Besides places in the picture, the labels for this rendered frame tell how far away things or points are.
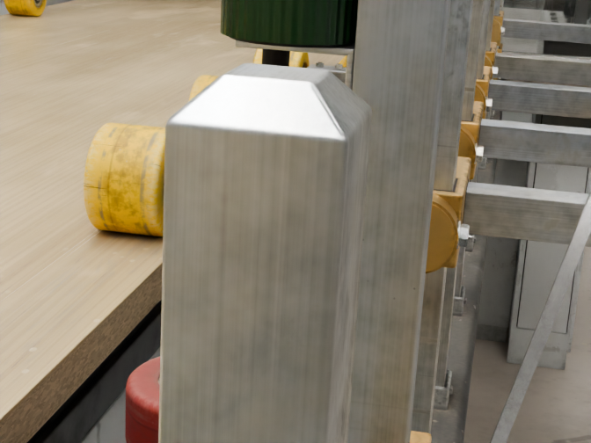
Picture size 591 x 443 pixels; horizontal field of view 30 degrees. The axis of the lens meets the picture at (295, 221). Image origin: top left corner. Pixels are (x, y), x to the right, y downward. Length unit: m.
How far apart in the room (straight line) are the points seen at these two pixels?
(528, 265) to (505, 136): 1.89
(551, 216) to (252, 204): 0.57
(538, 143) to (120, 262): 0.42
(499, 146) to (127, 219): 0.37
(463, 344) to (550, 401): 1.62
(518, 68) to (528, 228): 0.75
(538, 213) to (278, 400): 0.56
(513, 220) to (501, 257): 2.25
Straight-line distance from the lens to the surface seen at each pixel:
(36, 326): 0.66
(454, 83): 0.70
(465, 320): 1.26
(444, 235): 0.70
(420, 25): 0.45
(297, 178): 0.20
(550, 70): 1.50
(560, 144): 1.01
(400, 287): 0.47
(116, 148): 0.79
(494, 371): 2.92
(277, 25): 0.44
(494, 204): 0.76
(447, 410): 1.04
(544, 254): 2.88
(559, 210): 0.76
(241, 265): 0.21
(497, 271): 3.03
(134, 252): 0.78
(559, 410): 2.76
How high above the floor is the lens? 1.15
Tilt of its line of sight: 16 degrees down
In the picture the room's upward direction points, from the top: 3 degrees clockwise
